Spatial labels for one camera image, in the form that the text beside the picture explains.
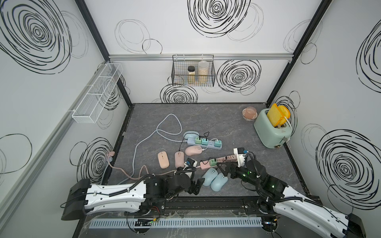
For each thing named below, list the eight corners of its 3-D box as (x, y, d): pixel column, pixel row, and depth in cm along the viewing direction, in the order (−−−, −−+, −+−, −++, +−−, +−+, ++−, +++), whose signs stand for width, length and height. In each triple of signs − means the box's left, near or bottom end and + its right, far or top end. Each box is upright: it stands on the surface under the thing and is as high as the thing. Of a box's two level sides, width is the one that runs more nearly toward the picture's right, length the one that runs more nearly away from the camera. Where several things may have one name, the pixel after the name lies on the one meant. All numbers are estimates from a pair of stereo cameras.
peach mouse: (160, 170, 88) (160, 168, 86) (157, 154, 94) (156, 152, 93) (170, 167, 89) (170, 165, 87) (166, 151, 96) (166, 149, 94)
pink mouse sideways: (186, 156, 93) (185, 154, 90) (184, 149, 96) (184, 147, 94) (202, 153, 94) (202, 151, 92) (200, 146, 97) (200, 144, 95)
